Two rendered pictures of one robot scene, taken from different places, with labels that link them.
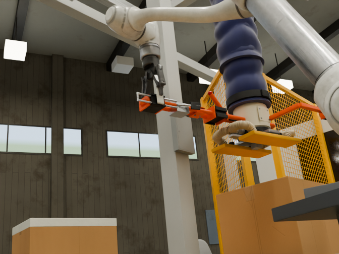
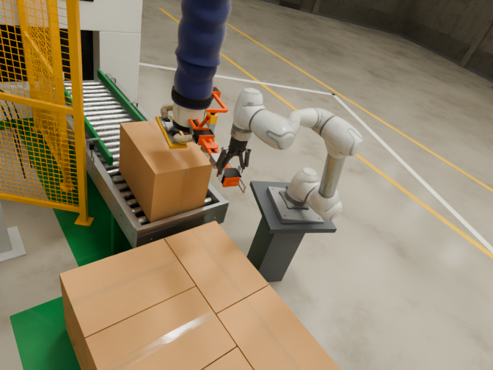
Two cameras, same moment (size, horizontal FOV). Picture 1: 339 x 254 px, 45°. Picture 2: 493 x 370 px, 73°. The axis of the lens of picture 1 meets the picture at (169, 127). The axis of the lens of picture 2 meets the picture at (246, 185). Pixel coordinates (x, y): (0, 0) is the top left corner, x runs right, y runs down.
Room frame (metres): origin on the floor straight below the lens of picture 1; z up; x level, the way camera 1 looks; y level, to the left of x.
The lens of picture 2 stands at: (1.44, 1.30, 2.14)
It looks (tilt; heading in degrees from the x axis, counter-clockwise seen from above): 35 degrees down; 272
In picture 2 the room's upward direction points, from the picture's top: 18 degrees clockwise
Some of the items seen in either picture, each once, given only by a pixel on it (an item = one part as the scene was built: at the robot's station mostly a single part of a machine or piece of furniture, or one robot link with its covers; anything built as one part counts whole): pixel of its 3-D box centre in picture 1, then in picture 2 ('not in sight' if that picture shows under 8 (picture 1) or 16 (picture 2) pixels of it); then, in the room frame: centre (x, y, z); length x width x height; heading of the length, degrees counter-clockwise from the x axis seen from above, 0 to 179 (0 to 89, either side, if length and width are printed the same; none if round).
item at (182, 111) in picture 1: (178, 110); (218, 161); (1.65, -0.05, 1.27); 0.07 x 0.07 x 0.04; 38
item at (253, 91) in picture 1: (248, 102); (192, 95); (1.93, -0.42, 1.39); 0.23 x 0.23 x 0.04
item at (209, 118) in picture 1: (215, 116); (203, 136); (1.78, -0.22, 1.27); 0.10 x 0.08 x 0.06; 38
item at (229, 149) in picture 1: (241, 148); (170, 128); (2.00, -0.36, 1.17); 0.34 x 0.10 x 0.05; 128
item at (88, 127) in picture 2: not in sight; (72, 111); (3.15, -1.09, 0.60); 1.60 x 0.11 x 0.09; 140
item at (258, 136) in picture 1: (270, 136); not in sight; (1.85, -0.47, 1.17); 0.34 x 0.10 x 0.05; 128
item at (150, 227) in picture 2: not in sight; (185, 216); (1.81, -0.32, 0.58); 0.70 x 0.03 x 0.06; 50
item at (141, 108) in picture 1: (152, 104); (227, 177); (1.57, 0.06, 1.27); 0.08 x 0.07 x 0.05; 128
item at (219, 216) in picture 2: not in sight; (183, 227); (1.81, -0.32, 0.47); 0.70 x 0.03 x 0.15; 50
